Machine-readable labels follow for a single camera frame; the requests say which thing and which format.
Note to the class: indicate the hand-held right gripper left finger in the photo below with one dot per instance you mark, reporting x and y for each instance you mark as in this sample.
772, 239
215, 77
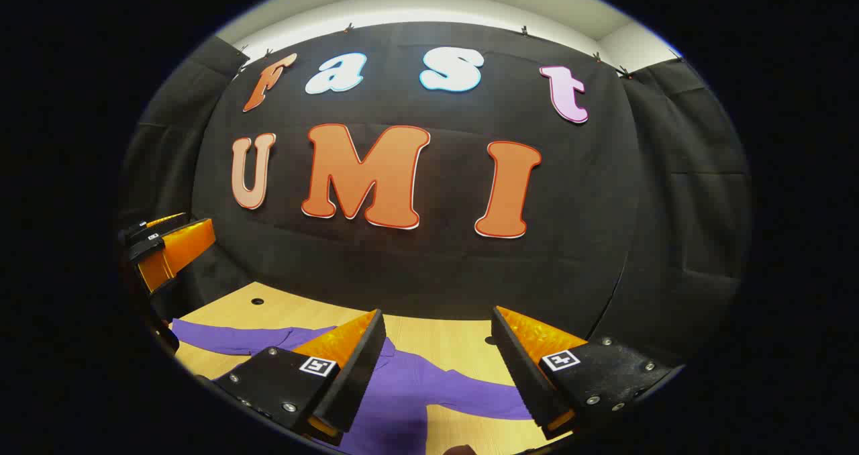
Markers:
359, 368

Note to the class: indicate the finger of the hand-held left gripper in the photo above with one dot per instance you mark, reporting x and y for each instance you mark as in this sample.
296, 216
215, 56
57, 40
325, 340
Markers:
181, 247
151, 225

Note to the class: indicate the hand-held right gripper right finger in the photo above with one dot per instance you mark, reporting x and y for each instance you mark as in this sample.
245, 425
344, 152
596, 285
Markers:
520, 368

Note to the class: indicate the black backdrop cloth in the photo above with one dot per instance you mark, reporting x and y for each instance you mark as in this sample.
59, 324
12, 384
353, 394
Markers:
436, 267

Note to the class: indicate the purple button shirt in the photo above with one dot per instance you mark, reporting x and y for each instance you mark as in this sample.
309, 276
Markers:
402, 391

